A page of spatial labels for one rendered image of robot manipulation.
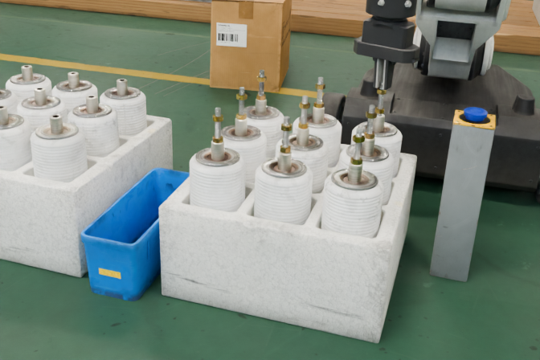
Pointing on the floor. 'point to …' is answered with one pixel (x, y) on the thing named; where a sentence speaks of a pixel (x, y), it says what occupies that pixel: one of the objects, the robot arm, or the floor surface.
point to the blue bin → (129, 238)
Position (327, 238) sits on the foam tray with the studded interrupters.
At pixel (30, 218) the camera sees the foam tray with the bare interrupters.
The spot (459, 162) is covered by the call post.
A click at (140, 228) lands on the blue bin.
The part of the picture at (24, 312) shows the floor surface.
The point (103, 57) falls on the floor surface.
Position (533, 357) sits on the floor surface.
